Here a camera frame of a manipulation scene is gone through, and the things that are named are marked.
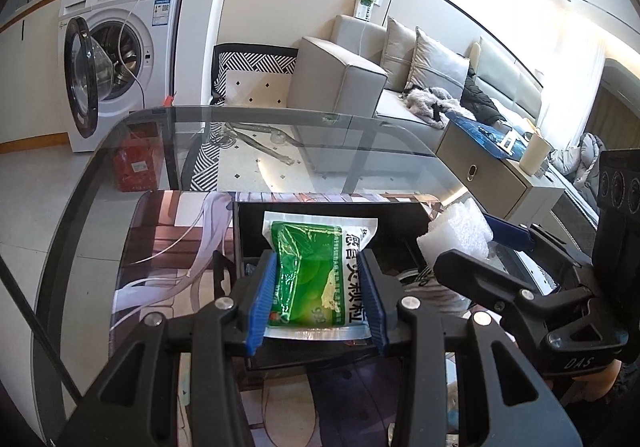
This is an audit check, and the anime printed desk mat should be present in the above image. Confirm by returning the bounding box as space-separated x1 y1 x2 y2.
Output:
109 189 467 447

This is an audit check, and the grey fluffy blanket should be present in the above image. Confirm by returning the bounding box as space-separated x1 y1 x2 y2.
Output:
401 86 468 129

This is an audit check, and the black cardboard box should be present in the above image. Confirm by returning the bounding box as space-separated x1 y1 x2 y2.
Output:
233 194 470 370

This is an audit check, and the person right hand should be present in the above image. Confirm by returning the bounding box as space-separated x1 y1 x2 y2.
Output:
546 359 623 403

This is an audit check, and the black patterned chair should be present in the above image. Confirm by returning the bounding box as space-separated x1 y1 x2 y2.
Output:
209 43 298 108

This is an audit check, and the white cup on cabinet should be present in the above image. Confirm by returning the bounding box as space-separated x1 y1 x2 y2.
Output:
518 133 551 175

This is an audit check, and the white front-load washing machine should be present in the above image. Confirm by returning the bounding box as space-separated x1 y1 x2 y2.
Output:
58 0 181 153

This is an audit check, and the beige sofa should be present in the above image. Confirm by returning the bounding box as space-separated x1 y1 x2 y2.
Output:
288 14 542 148

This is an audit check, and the red box on floor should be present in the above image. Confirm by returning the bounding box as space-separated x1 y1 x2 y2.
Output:
113 95 179 192

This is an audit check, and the wall tissue holder green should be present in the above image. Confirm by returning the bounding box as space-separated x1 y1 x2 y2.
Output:
352 0 382 22

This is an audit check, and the black jacket on sofa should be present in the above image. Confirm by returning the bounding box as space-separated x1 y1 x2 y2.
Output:
460 66 506 126

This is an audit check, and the grey throw pillow front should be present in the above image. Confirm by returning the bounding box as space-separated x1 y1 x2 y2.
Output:
406 26 470 99

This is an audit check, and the beige throw pillow back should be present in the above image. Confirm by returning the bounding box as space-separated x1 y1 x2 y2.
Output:
380 17 416 92

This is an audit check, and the beige side cabinet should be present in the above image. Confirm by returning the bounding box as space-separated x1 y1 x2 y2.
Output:
436 122 564 225

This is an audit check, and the green medicine sachet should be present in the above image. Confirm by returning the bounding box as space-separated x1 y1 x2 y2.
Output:
262 211 378 342

